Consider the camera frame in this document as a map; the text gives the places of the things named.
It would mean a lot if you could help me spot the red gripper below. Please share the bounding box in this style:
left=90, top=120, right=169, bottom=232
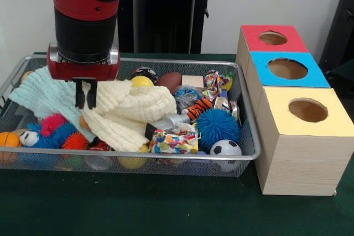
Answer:
left=46, top=43, right=121, bottom=109

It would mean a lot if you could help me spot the mint green cloth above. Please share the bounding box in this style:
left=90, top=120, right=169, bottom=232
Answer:
left=8, top=66, right=96, bottom=140

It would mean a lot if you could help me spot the cream cloth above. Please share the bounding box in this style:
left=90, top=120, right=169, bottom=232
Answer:
left=80, top=80, right=178, bottom=153

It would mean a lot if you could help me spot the silver mesh bin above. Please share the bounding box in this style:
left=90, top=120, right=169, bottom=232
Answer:
left=0, top=53, right=262, bottom=178

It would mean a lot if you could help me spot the wooden box with three holes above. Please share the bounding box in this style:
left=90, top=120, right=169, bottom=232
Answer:
left=236, top=24, right=354, bottom=196

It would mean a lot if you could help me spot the blue spiky toy with eyes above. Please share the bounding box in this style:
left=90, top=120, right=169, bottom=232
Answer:
left=19, top=122, right=80, bottom=150

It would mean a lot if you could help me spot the brown toy football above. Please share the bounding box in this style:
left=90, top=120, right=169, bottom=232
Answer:
left=157, top=72, right=183, bottom=95

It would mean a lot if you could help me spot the small orange basketball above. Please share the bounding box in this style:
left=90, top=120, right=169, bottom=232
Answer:
left=0, top=131, right=23, bottom=162

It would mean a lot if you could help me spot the grey robot toy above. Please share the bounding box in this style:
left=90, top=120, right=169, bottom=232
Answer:
left=145, top=113, right=191, bottom=140

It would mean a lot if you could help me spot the orange striped tiger plush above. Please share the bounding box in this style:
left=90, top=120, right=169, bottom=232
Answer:
left=186, top=98, right=214, bottom=120

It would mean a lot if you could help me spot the dark green tablecloth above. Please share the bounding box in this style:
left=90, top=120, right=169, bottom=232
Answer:
left=0, top=51, right=354, bottom=236

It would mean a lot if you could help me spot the blue spiky ball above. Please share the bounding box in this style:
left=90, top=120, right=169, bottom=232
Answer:
left=195, top=108, right=241, bottom=147

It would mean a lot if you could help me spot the small soccer ball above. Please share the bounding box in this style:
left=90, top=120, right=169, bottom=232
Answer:
left=209, top=139, right=243, bottom=172

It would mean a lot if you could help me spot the black chair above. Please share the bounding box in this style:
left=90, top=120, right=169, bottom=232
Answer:
left=317, top=0, right=354, bottom=68

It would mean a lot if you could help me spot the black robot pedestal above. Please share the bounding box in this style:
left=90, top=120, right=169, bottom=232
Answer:
left=118, top=0, right=223, bottom=54

